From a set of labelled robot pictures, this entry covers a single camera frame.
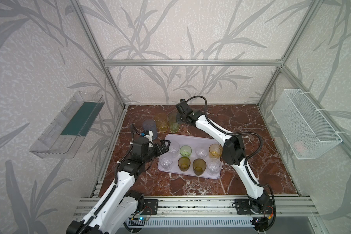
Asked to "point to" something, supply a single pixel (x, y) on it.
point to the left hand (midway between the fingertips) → (165, 144)
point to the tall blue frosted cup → (150, 125)
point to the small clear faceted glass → (214, 166)
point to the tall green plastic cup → (174, 126)
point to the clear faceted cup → (174, 147)
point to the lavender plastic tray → (191, 155)
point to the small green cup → (185, 150)
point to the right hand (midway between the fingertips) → (179, 115)
